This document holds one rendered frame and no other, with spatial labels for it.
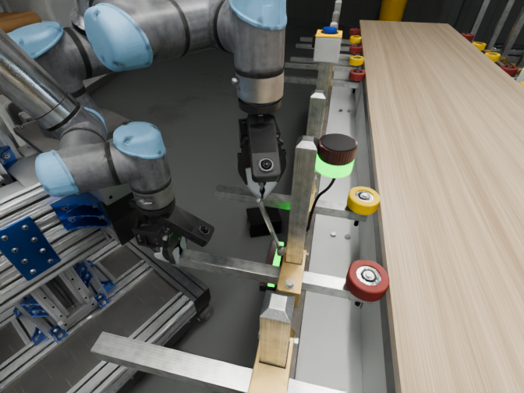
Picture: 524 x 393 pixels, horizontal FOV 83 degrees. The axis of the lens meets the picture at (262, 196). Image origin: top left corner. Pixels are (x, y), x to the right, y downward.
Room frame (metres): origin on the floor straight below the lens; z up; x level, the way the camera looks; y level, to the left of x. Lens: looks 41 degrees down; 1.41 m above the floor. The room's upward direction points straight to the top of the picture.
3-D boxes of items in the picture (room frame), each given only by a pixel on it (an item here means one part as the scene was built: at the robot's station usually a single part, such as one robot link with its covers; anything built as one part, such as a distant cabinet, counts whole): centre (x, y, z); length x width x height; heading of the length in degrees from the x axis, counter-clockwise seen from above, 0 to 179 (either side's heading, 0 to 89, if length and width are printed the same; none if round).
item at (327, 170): (0.41, -0.12, 1.13); 0.06 x 0.06 x 0.02
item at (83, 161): (0.42, 0.31, 1.12); 0.11 x 0.11 x 0.08; 22
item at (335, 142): (0.41, -0.12, 1.06); 0.06 x 0.06 x 0.22; 77
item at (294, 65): (1.85, -0.35, 0.84); 0.43 x 0.03 x 0.04; 77
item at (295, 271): (0.40, -0.07, 0.84); 0.13 x 0.06 x 0.05; 167
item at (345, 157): (0.41, -0.12, 1.16); 0.06 x 0.06 x 0.02
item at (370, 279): (0.35, -0.21, 0.85); 0.08 x 0.08 x 0.11
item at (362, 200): (0.59, -0.27, 0.85); 0.08 x 0.08 x 0.11
